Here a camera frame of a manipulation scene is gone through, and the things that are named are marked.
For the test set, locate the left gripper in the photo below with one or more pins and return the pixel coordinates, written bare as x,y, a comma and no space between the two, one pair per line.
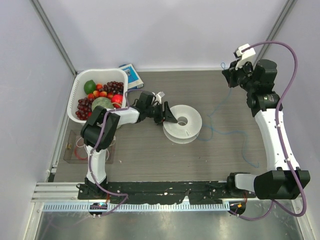
169,117

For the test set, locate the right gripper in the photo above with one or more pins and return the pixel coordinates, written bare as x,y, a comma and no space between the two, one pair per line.
231,73

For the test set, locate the white cable spool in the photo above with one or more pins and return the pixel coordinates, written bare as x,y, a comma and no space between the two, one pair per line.
188,126

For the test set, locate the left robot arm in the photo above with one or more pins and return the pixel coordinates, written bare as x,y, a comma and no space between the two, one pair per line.
99,130

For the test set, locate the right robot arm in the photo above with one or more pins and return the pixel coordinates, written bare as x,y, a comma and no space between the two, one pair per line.
283,175

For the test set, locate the blue white box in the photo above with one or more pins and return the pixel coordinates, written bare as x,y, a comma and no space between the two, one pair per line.
134,80

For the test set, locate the red apple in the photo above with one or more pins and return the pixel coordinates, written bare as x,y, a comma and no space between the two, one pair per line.
117,101

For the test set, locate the dark grape bunch upper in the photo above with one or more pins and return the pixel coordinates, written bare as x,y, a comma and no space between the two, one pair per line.
114,87

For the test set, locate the dark grape bunch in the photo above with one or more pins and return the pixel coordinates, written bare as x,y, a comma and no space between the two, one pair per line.
114,87
84,108

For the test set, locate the green melon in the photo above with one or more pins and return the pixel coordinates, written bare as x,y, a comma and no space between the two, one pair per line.
102,102

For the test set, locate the small peach fruits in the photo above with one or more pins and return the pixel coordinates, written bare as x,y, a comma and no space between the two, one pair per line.
101,91

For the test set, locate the white plastic basket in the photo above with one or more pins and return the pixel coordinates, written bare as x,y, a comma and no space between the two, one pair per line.
102,76

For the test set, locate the green lime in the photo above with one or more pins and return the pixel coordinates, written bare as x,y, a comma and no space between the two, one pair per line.
89,87

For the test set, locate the dark grape bunch lower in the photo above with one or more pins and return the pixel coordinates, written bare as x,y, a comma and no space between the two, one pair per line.
84,108

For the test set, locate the clear plastic tray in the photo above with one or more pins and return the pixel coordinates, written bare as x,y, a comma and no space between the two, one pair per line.
75,152

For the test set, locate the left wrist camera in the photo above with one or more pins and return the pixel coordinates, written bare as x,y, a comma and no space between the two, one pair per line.
158,96

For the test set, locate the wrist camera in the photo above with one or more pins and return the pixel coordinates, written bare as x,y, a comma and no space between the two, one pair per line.
244,54
158,96

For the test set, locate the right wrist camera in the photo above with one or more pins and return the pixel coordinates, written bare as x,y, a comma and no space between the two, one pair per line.
244,54

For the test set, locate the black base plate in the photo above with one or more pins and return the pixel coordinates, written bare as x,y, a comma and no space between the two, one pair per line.
162,192

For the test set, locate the aluminium rail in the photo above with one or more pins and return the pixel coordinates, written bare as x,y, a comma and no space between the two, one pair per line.
55,192

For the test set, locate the white slotted cable duct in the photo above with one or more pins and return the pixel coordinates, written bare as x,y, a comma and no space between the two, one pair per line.
185,206

